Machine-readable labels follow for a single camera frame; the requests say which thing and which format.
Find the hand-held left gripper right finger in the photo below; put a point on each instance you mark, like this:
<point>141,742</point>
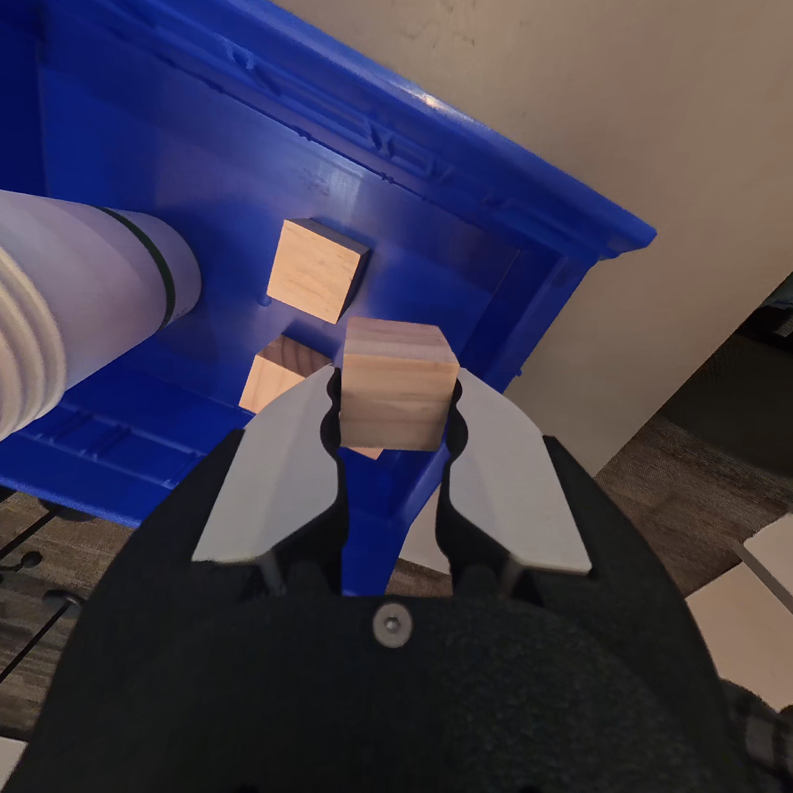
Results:
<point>514,489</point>

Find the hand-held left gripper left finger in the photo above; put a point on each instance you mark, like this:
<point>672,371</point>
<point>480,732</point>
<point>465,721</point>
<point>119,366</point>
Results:
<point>266,483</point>

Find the blue plastic bin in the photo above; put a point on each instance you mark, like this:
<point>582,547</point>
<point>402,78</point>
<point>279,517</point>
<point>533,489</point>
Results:
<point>155,124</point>

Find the black chair base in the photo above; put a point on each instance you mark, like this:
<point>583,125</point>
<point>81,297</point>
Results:
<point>62,599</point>

